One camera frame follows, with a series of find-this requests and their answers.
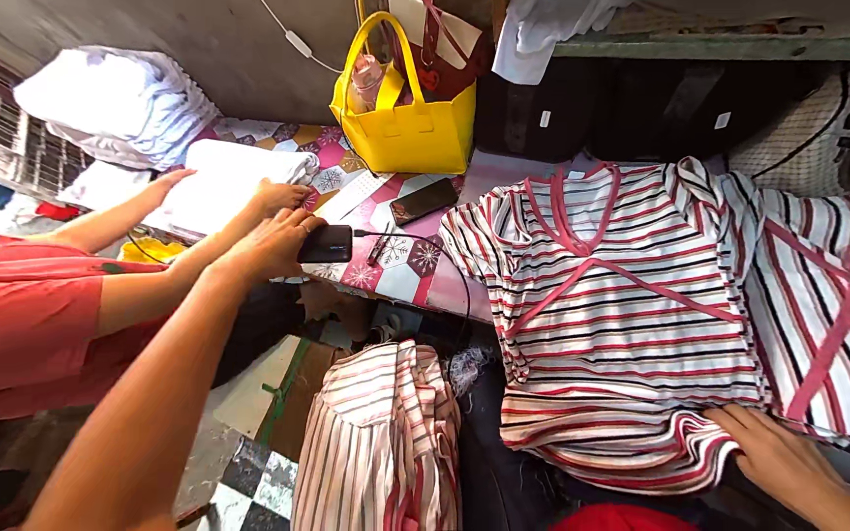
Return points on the white hanging cloth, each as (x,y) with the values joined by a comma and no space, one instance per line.
(536,37)

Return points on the dark red cream bag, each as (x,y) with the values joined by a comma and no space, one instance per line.
(448,77)

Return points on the person's right fingers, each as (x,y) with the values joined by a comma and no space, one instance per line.
(727,424)

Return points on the black case with white label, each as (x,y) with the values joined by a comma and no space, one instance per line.
(521,125)
(676,125)

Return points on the striped shirt with pink ties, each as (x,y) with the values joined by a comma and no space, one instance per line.
(631,295)

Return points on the white folded cloth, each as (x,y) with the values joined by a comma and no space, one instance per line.
(226,177)

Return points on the green wooden shelf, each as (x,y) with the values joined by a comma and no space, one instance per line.
(757,49)

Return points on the black smartphone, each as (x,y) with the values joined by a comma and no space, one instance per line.
(425,201)

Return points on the person's left forearm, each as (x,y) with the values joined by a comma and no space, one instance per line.
(152,391)

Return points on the person's left fingers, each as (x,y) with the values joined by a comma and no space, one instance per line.
(298,222)

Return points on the green ribbon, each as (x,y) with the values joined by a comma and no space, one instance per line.
(278,398)

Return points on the black power bank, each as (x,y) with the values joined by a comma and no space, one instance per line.
(330,245)

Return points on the person's right hand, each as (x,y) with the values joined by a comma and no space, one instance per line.
(783,448)

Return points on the patterned hexagon tablecloth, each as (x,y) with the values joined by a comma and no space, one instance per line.
(395,273)

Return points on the brown wooden board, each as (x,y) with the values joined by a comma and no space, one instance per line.
(314,391)

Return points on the pink item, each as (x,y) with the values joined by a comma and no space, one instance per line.
(367,77)

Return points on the person's left hand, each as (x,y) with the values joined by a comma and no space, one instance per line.
(259,247)

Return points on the stack of white folded garments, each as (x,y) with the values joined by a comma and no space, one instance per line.
(119,99)

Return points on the stack of striped garments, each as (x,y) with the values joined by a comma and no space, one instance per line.
(831,317)

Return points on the beige striped folded garments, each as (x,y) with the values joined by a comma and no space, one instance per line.
(373,435)

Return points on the yellow handbag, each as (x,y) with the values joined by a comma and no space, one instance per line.
(414,140)

